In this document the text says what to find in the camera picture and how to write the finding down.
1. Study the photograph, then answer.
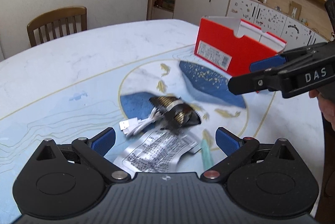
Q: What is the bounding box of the silver foil printed pouch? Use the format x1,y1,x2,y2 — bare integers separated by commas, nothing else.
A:
113,129,200,176

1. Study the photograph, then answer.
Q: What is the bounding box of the black gold snack packet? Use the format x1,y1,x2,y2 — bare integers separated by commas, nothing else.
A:
149,96,201,130

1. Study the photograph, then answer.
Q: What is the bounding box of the person's right hand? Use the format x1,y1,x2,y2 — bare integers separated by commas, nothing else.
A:
309,89,335,130

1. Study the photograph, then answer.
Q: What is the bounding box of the red cardboard shoe box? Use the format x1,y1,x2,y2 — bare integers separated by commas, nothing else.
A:
194,16,287,76

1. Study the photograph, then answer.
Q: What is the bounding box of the wooden chair behind table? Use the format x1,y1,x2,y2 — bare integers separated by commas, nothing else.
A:
27,6,88,47

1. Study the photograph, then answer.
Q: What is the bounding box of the teal toothbrush handle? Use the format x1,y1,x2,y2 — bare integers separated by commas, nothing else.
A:
200,139,214,171

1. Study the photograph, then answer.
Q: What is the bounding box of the white usb cable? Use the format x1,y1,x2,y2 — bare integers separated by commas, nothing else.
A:
119,107,166,138

